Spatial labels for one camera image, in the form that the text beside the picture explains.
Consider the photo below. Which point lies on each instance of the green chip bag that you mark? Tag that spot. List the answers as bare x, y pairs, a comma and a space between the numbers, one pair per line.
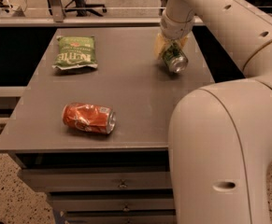
75, 52

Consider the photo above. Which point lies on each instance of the top grey drawer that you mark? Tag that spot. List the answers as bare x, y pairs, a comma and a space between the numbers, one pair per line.
94, 179

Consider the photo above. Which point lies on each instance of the crushed orange soda can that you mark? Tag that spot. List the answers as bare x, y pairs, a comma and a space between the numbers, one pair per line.
89, 118

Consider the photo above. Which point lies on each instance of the green soda can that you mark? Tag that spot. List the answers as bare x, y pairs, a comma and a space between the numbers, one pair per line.
174, 58

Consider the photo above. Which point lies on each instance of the bottom grey drawer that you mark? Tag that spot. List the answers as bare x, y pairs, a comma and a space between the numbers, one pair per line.
132, 217

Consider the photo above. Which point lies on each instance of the grey drawer cabinet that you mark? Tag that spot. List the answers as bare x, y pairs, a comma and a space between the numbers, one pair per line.
94, 140

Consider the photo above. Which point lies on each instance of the grey drawer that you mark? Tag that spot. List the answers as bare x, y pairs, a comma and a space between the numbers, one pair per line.
132, 217
127, 201
94, 179

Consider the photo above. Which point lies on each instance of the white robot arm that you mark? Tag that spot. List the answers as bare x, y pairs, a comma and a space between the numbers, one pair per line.
220, 135

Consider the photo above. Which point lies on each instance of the middle grey drawer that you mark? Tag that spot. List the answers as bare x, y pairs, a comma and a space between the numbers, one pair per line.
127, 201

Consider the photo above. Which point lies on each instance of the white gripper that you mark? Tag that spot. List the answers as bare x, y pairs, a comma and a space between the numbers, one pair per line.
175, 28

